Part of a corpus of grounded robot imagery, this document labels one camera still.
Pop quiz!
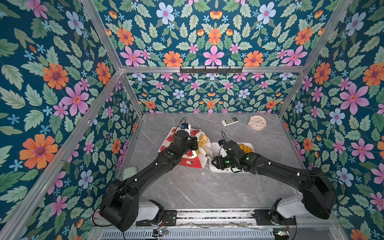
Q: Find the yellow fake croissant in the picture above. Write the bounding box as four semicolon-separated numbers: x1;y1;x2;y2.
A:
239;144;253;154

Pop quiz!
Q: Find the white and red paper bag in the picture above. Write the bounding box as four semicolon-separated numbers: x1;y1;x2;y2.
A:
157;125;212;169

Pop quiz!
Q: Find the long twisted fake bread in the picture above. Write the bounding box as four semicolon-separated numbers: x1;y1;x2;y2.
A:
196;132;208;149

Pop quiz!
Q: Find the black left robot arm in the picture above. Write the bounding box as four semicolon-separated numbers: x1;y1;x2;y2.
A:
99;130;198;232

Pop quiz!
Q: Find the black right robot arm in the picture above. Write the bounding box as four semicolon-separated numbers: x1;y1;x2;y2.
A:
205;140;337;223

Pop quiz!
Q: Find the white rectangular tray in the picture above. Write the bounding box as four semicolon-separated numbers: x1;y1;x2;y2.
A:
208;142;255;174

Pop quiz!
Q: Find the white remote control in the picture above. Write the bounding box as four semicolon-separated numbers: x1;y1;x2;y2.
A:
221;117;239;127

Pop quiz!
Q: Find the pink round alarm clock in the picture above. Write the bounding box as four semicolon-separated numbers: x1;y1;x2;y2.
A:
248;116;267;131

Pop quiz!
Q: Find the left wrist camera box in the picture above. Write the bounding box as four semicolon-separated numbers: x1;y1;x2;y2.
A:
181;123;192;135

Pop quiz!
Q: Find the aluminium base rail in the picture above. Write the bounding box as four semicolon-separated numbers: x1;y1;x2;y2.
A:
92;207;343;232

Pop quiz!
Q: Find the black wall hook bar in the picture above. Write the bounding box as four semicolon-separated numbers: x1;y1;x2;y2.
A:
179;66;243;75

